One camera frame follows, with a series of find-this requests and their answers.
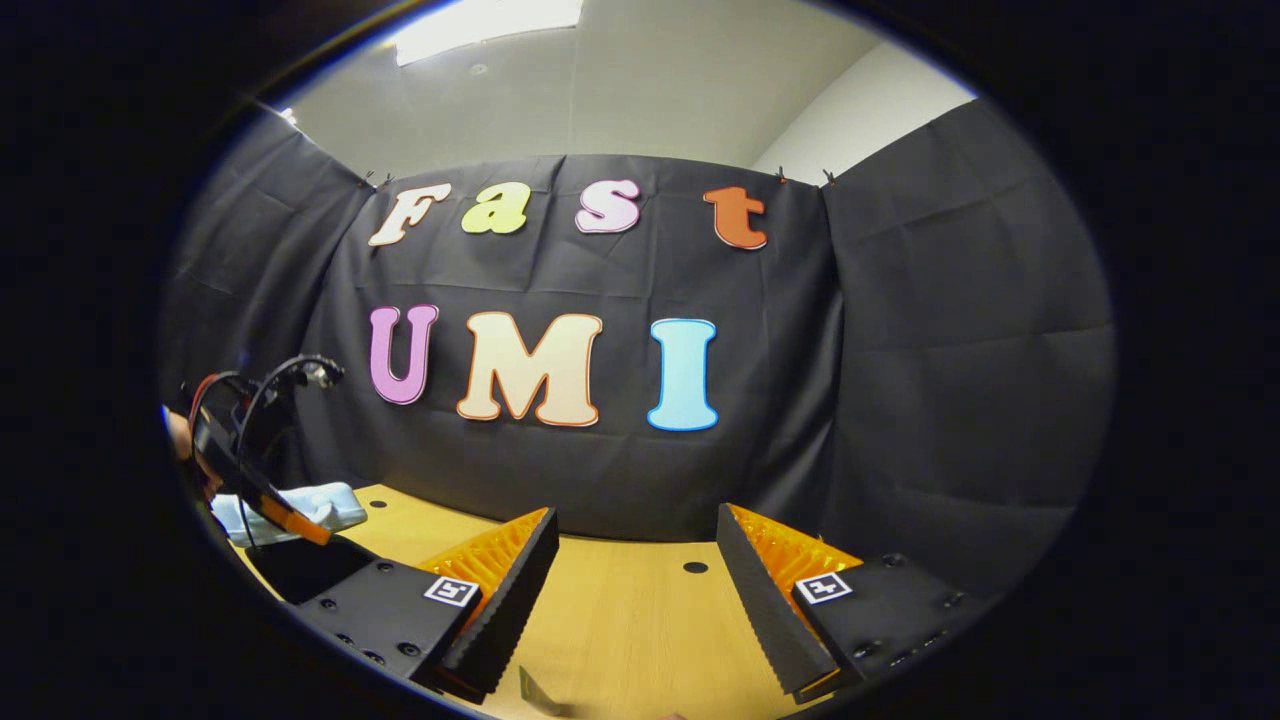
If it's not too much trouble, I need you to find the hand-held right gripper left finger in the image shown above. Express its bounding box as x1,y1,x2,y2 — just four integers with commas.
296,506,561,706

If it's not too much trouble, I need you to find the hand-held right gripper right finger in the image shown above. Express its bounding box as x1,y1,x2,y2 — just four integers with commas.
714,502,989,704

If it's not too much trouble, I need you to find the pale blue suitcase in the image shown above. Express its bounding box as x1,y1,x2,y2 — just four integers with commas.
210,482,376,606

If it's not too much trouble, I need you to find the silver green sachet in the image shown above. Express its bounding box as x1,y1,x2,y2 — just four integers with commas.
518,666,576,718

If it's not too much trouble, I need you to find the black backdrop cloth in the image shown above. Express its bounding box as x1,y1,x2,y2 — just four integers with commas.
160,98,1116,601

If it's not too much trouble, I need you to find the red cable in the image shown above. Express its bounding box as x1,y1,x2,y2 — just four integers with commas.
188,371,243,433

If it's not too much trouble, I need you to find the black cable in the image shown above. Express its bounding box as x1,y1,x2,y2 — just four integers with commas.
233,354,347,553

